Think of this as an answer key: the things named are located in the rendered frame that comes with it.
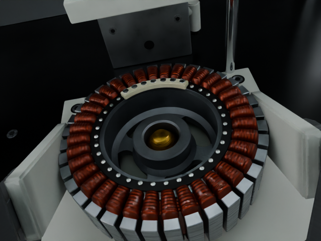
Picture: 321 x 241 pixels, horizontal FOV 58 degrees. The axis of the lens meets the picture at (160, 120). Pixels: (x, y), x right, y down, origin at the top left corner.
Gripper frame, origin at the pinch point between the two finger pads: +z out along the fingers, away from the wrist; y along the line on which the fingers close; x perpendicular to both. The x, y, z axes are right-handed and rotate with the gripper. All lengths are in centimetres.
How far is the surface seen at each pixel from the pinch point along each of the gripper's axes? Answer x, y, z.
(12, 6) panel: 11.0, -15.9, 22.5
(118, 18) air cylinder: 7.2, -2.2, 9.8
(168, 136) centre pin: 0.3, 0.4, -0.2
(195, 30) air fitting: 5.2, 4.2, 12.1
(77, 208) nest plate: -3.1, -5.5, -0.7
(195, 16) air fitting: 6.4, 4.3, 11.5
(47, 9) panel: 10.2, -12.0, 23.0
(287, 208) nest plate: -3.9, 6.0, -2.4
